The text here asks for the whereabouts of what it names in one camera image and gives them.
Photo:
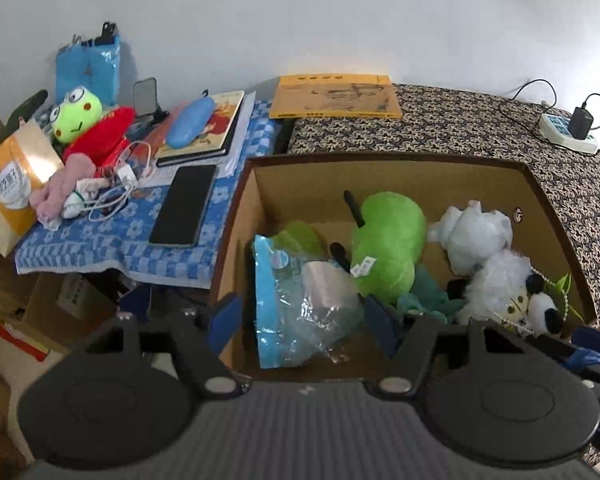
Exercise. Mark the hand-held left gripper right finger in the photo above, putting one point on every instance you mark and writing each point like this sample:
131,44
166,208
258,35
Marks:
382,325

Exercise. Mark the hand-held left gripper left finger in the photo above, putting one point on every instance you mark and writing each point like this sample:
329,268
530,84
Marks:
227,320

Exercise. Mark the blue plastic bag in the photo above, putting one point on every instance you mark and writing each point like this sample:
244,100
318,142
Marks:
275,320

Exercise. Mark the teal plush toy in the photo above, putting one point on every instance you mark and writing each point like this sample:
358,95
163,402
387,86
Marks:
425,295

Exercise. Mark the green artificial leaf sprig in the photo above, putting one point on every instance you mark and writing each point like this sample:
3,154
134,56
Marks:
562,284

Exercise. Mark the green apple plush toy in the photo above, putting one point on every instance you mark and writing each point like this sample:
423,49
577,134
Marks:
390,240

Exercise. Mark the white fluffy panda plush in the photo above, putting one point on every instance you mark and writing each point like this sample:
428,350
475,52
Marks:
500,275

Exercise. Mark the white plush toy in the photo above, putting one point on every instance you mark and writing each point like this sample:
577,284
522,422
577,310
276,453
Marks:
472,235

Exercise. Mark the brown cardboard box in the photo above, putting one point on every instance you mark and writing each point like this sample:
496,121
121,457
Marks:
380,180

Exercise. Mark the small white soft toy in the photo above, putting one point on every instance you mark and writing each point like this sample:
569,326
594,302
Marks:
72,205

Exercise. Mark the black smartphone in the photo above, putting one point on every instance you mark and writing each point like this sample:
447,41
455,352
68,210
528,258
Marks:
182,205

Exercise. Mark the blue checkered table cloth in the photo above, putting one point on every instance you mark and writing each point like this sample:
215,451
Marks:
105,250

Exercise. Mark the brown cardboard carton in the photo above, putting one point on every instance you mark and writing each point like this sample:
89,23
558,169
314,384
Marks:
5,285
70,305

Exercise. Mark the white charger plug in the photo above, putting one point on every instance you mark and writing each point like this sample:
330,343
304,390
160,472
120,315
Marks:
126,176

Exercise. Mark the blue glasses case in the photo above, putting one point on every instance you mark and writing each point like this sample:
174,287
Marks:
187,122

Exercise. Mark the orange red pouch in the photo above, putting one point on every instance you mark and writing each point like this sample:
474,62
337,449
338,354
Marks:
157,130

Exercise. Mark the white power strip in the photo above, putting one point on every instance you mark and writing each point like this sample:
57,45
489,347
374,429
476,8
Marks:
555,130

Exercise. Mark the black charger plug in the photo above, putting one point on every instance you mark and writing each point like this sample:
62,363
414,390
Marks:
580,122

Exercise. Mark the pink plush toy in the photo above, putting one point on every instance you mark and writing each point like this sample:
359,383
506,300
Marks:
55,190

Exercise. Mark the red and white carton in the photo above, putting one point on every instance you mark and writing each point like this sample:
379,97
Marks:
10,332

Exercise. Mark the red plush toy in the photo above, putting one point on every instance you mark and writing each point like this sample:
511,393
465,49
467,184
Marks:
105,130

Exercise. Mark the yellow book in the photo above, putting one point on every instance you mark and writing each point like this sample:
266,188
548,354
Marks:
335,95

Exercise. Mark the small standing mirror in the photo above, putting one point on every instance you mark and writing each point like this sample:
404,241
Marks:
145,95

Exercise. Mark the green frog plush toy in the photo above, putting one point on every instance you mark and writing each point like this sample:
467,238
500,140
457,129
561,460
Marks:
77,115

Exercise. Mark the orange white paper bag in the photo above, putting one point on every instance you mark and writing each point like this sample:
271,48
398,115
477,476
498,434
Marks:
15,180

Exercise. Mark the blue plastic package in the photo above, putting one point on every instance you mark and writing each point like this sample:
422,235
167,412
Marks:
87,70

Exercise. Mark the dark green object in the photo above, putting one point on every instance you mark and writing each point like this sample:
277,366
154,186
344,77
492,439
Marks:
27,105

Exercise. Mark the black binder clip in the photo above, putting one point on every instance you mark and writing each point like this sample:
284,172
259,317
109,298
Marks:
107,35

